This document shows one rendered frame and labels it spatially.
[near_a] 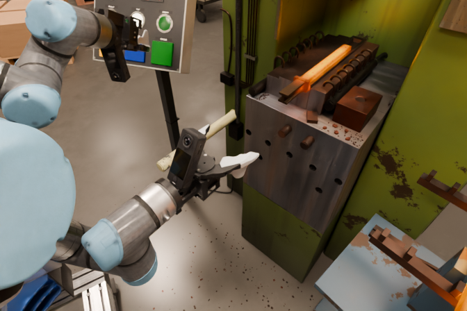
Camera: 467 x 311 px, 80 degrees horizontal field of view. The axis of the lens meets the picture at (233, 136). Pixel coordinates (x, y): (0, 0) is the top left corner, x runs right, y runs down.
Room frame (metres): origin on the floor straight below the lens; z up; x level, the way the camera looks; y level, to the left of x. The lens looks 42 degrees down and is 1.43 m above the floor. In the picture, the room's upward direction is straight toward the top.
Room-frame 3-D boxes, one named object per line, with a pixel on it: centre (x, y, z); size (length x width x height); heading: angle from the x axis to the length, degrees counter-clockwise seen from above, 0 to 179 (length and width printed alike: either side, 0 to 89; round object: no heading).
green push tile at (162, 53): (0.88, 0.24, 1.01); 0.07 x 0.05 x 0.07; 74
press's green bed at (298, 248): (0.85, -0.37, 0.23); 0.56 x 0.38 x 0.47; 139
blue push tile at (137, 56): (0.90, 0.33, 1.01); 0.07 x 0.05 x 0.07; 74
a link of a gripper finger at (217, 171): (0.38, 0.03, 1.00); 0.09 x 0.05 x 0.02; 103
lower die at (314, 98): (0.88, -0.32, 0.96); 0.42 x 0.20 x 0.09; 139
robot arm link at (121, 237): (0.25, 0.19, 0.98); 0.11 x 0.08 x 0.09; 139
